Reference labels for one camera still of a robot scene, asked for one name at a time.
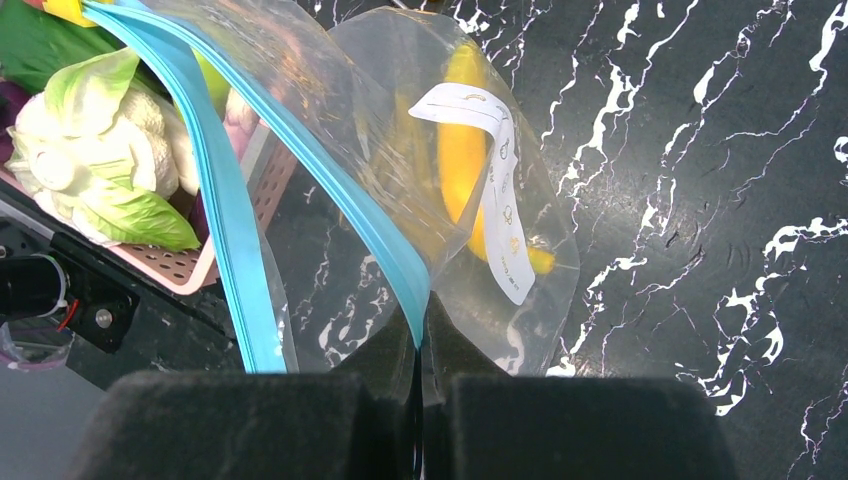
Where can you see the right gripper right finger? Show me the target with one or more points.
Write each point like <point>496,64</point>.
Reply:
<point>482,423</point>

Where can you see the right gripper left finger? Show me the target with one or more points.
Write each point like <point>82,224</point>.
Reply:
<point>356,421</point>

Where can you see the clear zip top bag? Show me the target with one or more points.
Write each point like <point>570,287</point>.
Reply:
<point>361,230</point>

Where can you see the yellow banana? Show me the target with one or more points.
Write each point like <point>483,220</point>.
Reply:
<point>461,154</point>

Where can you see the green pear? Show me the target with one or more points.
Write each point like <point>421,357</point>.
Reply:
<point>217,86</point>

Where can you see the white green cabbage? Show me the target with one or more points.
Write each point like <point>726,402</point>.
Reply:
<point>104,156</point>

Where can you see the pink plastic basket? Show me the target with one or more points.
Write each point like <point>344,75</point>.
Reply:
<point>267,166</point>

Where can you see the green leafy vegetable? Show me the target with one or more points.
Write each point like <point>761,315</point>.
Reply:
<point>35,44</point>

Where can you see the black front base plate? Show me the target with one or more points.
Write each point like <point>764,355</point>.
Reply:
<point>167,333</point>

